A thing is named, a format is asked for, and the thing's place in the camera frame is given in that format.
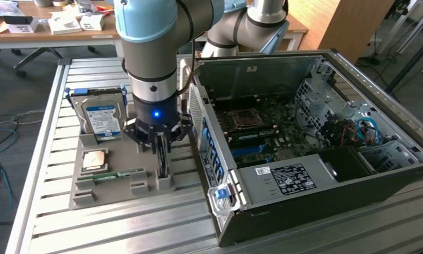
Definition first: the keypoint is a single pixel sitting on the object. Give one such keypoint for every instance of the grey cup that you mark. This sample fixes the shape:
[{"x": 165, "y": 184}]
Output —
[{"x": 41, "y": 3}]

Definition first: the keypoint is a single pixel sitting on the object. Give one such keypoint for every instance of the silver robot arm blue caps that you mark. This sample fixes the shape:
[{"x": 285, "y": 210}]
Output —
[{"x": 152, "y": 61}]

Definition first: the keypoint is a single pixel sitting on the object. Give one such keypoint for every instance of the white box with tape roll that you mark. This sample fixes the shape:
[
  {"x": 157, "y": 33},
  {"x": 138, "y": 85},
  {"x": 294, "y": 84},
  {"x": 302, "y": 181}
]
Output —
[{"x": 65, "y": 26}]

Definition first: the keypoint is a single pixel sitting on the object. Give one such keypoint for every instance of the green motherboard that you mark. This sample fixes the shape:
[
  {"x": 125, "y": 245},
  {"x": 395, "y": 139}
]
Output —
[{"x": 285, "y": 124}]

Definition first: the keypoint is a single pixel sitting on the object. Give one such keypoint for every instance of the wooden cabinet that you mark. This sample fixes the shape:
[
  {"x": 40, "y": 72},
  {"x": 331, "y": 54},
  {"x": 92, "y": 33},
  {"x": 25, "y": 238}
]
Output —
[{"x": 355, "y": 26}]

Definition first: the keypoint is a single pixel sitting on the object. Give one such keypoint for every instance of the small white labelled box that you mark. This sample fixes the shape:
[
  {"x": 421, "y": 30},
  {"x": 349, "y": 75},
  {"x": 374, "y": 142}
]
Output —
[{"x": 92, "y": 23}]

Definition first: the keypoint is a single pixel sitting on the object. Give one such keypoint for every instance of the white box with black top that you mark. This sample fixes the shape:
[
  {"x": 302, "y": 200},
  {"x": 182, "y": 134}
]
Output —
[{"x": 21, "y": 26}]

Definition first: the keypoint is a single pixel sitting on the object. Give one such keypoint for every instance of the graphics card with black cooler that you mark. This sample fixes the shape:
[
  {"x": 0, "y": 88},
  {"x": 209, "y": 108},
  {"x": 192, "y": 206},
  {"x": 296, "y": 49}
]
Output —
[{"x": 162, "y": 164}]

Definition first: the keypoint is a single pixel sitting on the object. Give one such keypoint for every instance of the open black PC case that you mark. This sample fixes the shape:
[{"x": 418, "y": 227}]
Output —
[{"x": 304, "y": 211}]

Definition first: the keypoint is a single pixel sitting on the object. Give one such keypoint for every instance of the dark slanted metal post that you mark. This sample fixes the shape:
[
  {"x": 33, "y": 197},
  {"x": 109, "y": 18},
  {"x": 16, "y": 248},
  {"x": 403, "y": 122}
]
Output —
[{"x": 409, "y": 59}]

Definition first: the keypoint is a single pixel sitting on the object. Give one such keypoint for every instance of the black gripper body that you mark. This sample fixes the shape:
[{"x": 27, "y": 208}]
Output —
[{"x": 157, "y": 113}]

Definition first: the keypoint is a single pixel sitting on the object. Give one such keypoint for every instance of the black chair base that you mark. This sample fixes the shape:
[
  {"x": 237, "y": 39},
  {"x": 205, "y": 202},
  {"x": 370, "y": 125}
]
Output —
[{"x": 35, "y": 54}]

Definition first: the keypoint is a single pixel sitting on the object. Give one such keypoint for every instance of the CPU chip with metal lid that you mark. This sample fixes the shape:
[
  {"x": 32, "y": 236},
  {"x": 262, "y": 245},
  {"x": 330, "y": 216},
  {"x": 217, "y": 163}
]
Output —
[{"x": 94, "y": 160}]

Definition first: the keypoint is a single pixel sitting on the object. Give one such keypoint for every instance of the grey plastic parts rack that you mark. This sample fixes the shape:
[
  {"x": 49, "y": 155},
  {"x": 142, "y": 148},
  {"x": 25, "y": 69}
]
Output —
[{"x": 122, "y": 158}]

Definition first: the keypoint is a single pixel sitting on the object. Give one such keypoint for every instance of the CPU socket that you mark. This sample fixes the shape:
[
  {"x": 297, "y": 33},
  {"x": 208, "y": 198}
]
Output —
[{"x": 246, "y": 119}]

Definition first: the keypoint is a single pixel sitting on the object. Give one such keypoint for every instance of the blue expansion slot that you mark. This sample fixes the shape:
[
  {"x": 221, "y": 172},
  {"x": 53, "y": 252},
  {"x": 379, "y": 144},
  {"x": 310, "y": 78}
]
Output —
[{"x": 248, "y": 152}]

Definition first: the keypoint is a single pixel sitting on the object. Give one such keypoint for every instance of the hard disk with blue rails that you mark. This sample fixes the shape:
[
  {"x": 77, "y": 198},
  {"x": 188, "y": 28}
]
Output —
[{"x": 98, "y": 113}]

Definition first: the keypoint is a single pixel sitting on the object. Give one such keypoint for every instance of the green RAM stick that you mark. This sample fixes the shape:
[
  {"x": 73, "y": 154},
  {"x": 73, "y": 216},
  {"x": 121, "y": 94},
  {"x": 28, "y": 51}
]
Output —
[{"x": 109, "y": 176}]

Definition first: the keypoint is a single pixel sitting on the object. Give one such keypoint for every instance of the clear plastic bag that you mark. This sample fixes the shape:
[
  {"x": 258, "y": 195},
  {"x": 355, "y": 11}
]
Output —
[{"x": 3, "y": 8}]

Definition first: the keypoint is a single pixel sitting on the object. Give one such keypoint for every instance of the blue case latch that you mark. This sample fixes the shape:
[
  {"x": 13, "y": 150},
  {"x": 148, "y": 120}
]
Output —
[{"x": 221, "y": 194}]

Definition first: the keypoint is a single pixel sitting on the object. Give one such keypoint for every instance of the beige tape roll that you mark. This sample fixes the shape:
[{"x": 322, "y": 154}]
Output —
[{"x": 60, "y": 3}]

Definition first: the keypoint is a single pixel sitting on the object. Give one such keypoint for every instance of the grey power supply unit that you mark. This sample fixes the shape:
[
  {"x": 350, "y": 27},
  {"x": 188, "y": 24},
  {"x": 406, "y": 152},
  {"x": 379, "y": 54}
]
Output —
[{"x": 268, "y": 182}]

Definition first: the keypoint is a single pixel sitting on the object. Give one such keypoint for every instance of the dark installed RAM stick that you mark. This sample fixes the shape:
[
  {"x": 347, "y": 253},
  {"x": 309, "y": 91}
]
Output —
[{"x": 253, "y": 135}]

